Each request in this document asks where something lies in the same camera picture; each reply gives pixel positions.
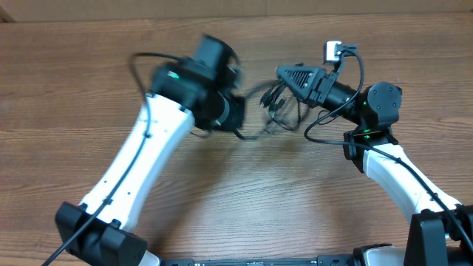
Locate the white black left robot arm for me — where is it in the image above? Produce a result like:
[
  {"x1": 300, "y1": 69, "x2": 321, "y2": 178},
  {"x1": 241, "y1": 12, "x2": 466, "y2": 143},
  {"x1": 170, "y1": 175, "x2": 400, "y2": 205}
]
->
[{"x1": 55, "y1": 35, "x2": 245, "y2": 265}]

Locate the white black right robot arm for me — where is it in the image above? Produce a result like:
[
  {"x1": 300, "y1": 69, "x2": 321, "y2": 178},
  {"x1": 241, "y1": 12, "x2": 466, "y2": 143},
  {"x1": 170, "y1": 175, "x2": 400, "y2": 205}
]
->
[{"x1": 276, "y1": 65, "x2": 472, "y2": 265}]

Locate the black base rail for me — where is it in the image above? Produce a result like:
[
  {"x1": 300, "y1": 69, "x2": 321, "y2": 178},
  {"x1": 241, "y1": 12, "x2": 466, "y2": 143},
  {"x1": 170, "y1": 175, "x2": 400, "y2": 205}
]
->
[{"x1": 160, "y1": 254, "x2": 364, "y2": 266}]

